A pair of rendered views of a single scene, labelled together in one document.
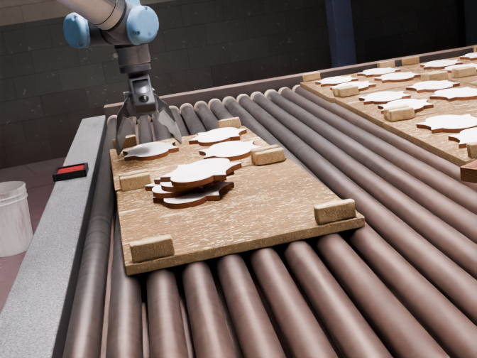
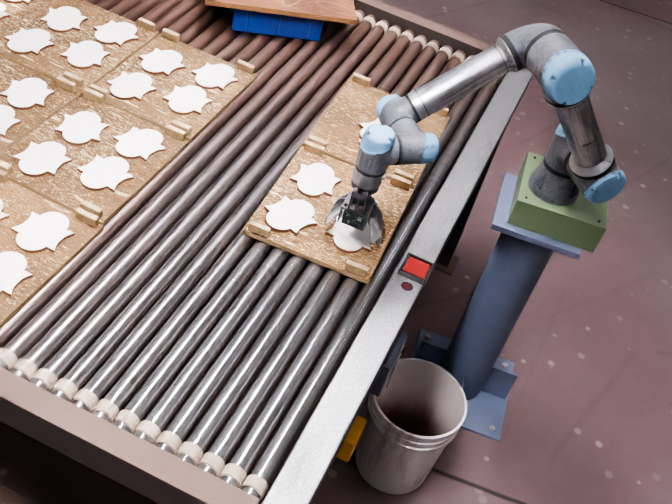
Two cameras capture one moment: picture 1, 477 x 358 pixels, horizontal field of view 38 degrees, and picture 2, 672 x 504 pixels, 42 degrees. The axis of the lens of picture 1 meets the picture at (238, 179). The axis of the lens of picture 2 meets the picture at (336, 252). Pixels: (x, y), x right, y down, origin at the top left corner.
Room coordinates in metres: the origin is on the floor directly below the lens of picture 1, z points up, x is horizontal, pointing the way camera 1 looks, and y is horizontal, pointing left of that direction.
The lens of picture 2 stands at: (3.21, 0.72, 2.47)
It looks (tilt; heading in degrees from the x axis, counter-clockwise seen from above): 43 degrees down; 199
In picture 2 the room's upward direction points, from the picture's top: 16 degrees clockwise
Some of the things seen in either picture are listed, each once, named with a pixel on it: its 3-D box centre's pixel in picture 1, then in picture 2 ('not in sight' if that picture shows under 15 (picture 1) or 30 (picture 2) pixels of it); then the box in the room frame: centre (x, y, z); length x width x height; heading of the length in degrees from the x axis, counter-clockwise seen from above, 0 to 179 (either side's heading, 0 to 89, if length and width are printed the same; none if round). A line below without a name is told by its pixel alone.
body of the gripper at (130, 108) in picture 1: (138, 91); (360, 201); (1.63, 0.20, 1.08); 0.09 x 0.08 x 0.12; 10
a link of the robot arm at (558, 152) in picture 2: not in sight; (574, 145); (1.04, 0.57, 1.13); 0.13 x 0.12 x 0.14; 47
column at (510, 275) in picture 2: not in sight; (495, 306); (1.04, 0.57, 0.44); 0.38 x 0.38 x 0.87; 13
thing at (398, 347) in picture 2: not in sight; (377, 359); (1.78, 0.41, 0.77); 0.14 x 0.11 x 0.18; 6
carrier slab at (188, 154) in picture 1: (189, 156); (332, 210); (1.54, 0.10, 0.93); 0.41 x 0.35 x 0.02; 10
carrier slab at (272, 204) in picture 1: (223, 206); (379, 131); (1.12, 0.03, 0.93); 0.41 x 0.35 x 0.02; 9
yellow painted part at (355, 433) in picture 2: not in sight; (349, 416); (1.95, 0.44, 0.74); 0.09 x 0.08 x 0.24; 6
